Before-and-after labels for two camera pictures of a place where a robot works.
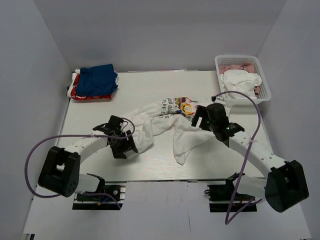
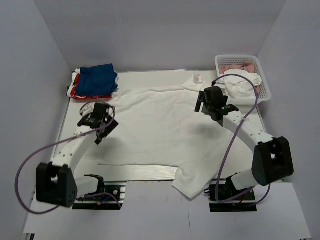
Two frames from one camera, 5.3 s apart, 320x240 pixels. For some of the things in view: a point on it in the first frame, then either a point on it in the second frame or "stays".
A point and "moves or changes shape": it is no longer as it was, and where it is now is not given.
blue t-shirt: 97,80 stays
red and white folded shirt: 71,92 stays
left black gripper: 118,152 to 110,127
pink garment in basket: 246,67 stays
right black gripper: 201,111 to 201,99
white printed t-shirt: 175,115 moves or changes shape
